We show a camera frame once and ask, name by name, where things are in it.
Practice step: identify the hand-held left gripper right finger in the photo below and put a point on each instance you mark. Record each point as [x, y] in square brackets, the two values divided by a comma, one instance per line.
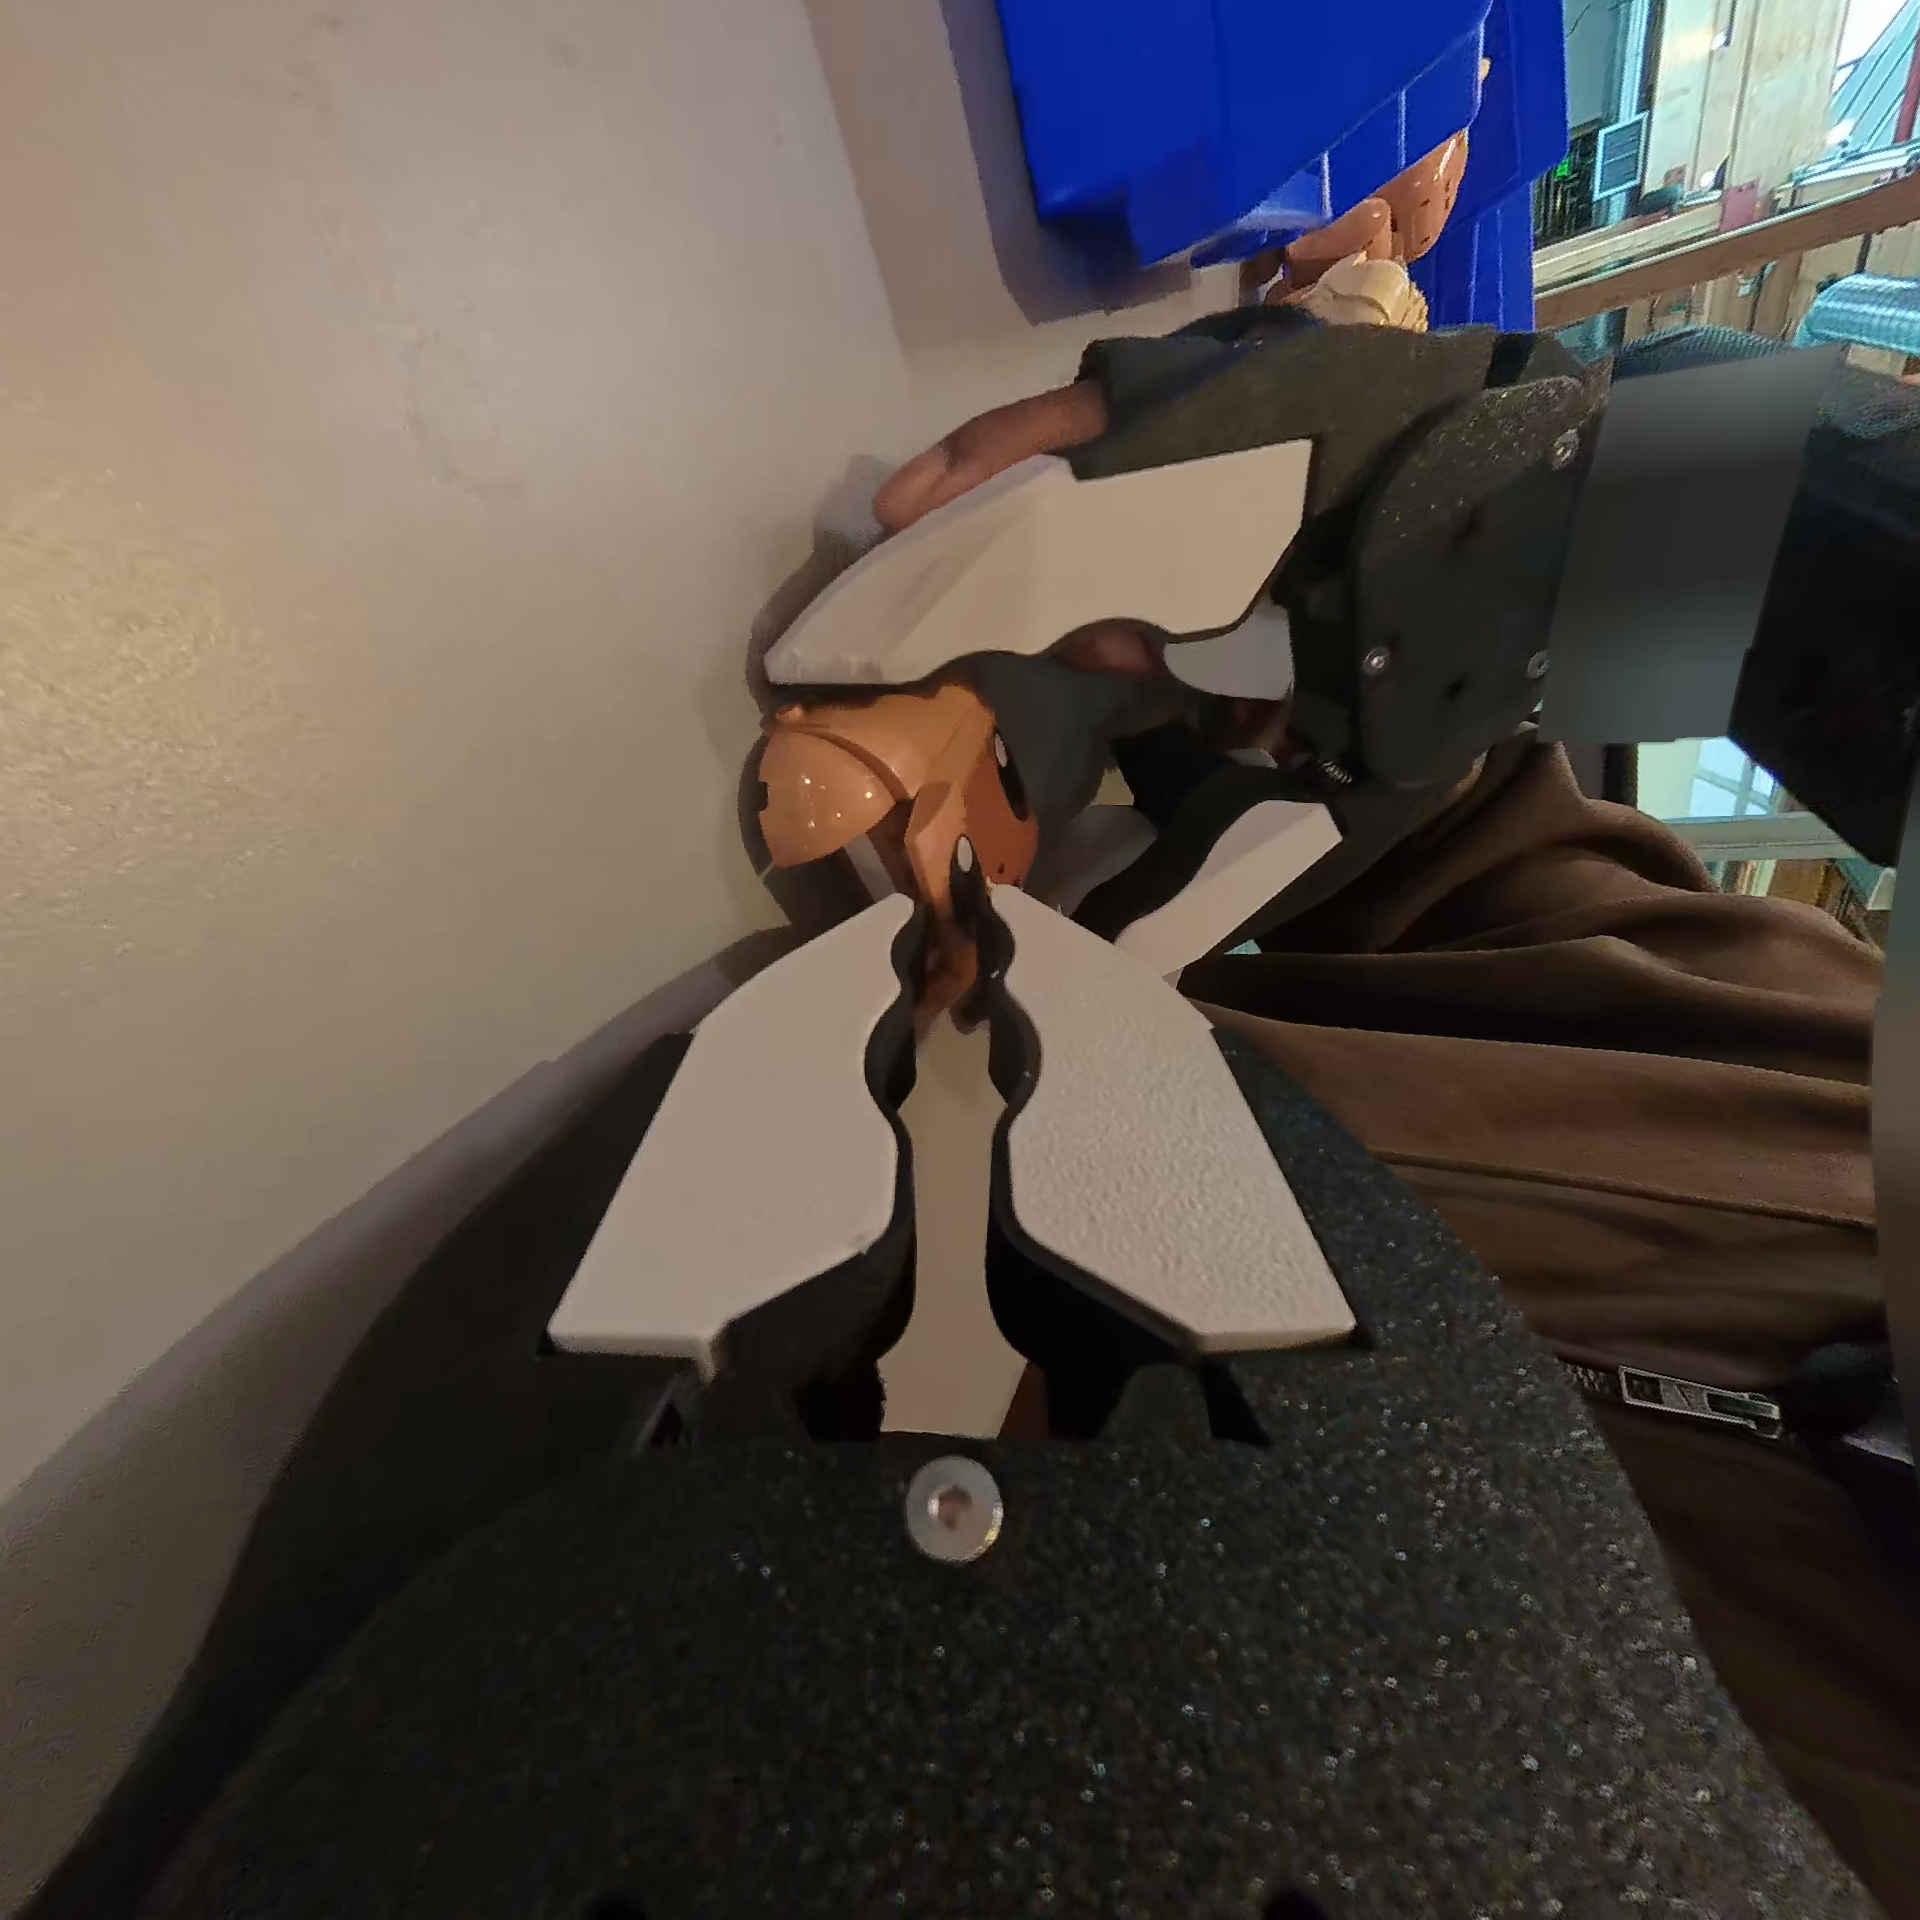
[1171, 1170]

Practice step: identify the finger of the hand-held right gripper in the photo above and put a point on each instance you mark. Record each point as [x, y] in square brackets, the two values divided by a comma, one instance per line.
[1050, 557]
[1230, 887]

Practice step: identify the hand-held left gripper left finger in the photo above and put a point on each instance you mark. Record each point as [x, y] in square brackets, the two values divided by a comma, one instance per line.
[750, 1186]

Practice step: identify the brown lego assembly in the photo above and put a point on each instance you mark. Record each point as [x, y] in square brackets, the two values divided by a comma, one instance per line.
[871, 786]

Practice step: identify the large blue plastic bin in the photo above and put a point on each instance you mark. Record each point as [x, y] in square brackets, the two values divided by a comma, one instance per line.
[1230, 107]

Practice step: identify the tan and orange lego model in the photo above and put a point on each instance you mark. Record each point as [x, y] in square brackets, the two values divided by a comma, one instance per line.
[1397, 210]

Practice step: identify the stacked blue plastic bins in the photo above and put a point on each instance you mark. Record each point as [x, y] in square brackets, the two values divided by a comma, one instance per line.
[1516, 151]

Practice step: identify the brown hooded jacket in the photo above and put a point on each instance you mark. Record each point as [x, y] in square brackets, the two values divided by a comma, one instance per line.
[1621, 1020]

